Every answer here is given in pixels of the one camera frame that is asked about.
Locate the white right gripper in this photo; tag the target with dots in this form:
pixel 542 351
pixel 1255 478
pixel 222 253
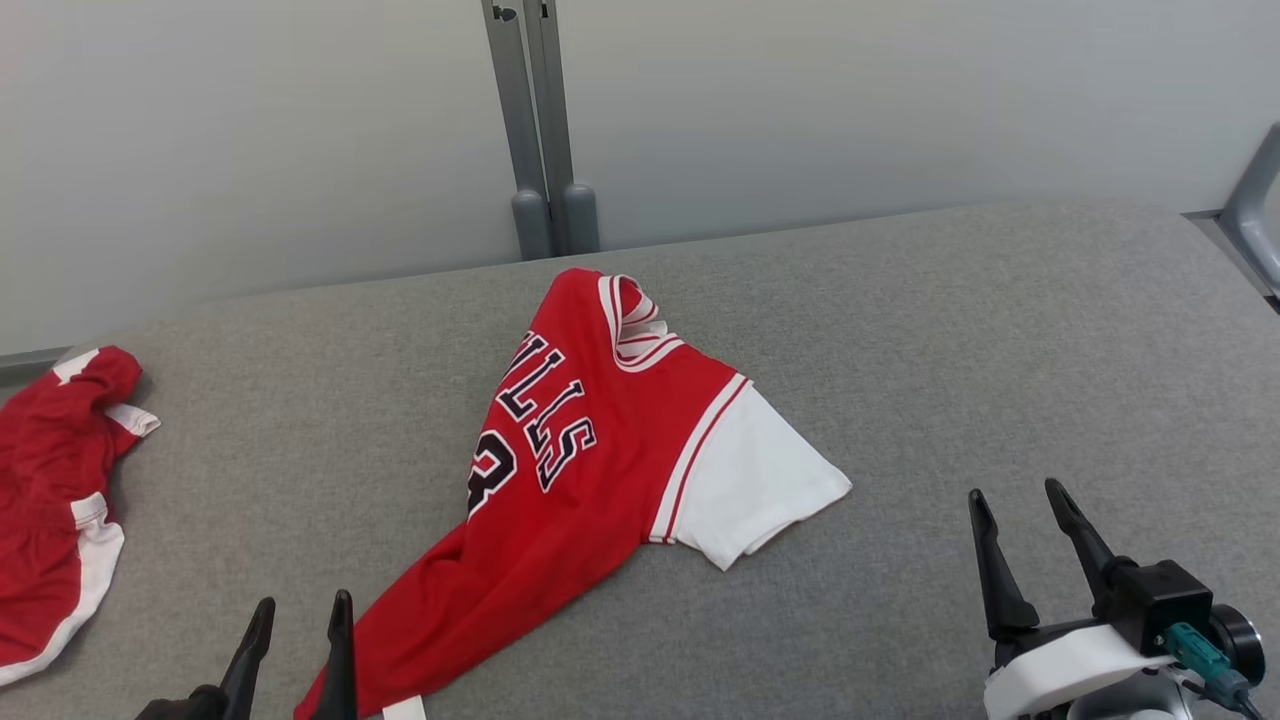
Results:
pixel 1060 675

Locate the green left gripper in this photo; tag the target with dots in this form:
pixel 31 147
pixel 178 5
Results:
pixel 185 705

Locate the red white shorts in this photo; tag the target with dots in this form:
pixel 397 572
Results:
pixel 50 450

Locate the red white basketball jersey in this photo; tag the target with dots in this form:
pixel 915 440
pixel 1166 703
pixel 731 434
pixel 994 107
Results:
pixel 590 480

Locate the grey baseboard strip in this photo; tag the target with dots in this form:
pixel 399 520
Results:
pixel 30 362

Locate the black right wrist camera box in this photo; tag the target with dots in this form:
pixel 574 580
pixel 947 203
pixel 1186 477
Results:
pixel 1155 600

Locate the grey metal partition post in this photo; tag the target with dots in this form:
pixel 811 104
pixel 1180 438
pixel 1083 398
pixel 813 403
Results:
pixel 560 110
pixel 515 120

